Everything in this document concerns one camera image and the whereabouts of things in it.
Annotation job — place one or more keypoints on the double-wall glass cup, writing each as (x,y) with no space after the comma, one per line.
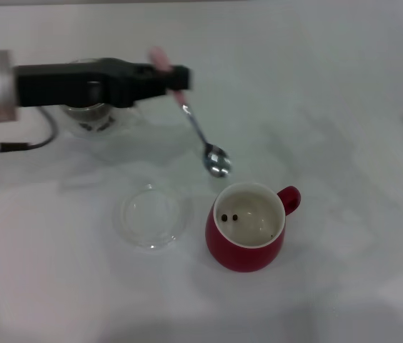
(123,121)

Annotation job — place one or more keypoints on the red ceramic mug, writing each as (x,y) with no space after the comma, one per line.
(237,255)

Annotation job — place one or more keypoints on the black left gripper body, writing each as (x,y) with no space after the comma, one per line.
(73,84)

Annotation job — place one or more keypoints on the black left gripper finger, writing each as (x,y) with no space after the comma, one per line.
(180,76)
(148,68)

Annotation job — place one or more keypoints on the coffee beans pile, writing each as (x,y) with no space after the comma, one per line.
(87,113)

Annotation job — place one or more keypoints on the clear glass saucer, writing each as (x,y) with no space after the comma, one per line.
(151,218)

